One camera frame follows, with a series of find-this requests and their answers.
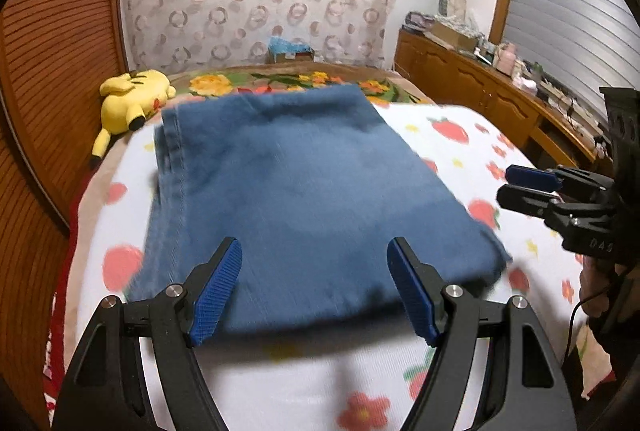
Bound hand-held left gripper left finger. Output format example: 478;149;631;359
52;236;244;431

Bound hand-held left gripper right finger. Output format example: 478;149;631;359
387;236;579;431

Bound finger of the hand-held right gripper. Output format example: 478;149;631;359
505;164;563;192
496;184;568;224

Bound blue denim pants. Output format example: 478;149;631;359
122;83;514;338

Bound person's right hand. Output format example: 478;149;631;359
579;255;617;318

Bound wooden cabinet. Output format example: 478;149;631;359
392;28;617;172

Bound pink jug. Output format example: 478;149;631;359
494;43;517;74

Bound white strawberry print sheet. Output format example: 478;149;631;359
64;103;621;431

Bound red blanket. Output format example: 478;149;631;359
41;193;83;384

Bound open cardboard box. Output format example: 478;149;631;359
429;21;479;52

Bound black and pink case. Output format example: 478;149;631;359
403;11;437;34

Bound floral blanket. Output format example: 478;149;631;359
70;64;437;292

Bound yellow plush toy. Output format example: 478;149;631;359
90;69;177;170

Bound cardboard box with blue filling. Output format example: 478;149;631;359
267;36;316;64

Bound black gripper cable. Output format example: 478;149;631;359
564;261;632;364

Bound ribbed wooden wall panel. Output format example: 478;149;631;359
0;0;130;431

